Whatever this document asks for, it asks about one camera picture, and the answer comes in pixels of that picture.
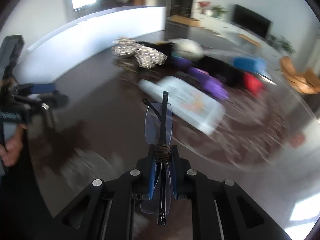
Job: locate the black flat television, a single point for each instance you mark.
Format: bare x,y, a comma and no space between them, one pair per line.
250,21

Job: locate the person's left hand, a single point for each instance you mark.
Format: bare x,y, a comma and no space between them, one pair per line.
11,152

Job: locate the green potted plant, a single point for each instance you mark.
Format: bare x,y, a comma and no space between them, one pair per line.
281,44
219,11

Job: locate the wooden bench black legs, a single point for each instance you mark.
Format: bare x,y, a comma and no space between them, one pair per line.
245,39

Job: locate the green potted plant left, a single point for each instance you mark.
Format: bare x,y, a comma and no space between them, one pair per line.
219,11

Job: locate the green potted plant right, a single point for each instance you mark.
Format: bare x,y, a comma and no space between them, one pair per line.
281,44

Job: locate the black fuzzy cloth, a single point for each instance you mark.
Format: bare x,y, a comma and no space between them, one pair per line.
222,71

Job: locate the clear rimless black-arm glasses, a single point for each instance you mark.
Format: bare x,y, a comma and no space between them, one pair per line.
156,135

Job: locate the white tv cabinet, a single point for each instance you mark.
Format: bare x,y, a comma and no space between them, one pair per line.
230,32

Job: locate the purple mermaid toy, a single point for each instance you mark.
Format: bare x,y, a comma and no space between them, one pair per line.
209,84

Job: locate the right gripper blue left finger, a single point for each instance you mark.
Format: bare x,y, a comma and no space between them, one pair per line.
104,209

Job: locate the cardboard box on floor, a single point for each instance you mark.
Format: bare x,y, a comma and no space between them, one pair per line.
185,21

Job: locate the clear amber hair claw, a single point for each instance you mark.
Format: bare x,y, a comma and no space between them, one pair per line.
130,69

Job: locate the red flowers white vase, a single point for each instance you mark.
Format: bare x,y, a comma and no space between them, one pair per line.
202,6

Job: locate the sequin bow hair clip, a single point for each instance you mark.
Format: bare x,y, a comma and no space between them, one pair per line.
146,57

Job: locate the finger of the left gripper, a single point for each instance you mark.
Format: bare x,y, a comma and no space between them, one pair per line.
55,100
41,88

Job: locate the red foil pouch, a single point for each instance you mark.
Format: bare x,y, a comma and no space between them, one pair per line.
252,84

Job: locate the blue cardboard box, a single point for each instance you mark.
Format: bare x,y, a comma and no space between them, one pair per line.
250,64

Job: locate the white plush toy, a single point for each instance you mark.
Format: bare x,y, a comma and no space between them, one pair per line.
187,49

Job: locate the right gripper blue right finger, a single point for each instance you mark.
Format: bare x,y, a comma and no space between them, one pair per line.
221,209

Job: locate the white 377 lotion bottle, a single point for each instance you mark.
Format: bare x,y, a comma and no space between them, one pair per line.
187,102

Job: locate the orange lounge chair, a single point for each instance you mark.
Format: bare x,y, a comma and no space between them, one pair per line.
304,83

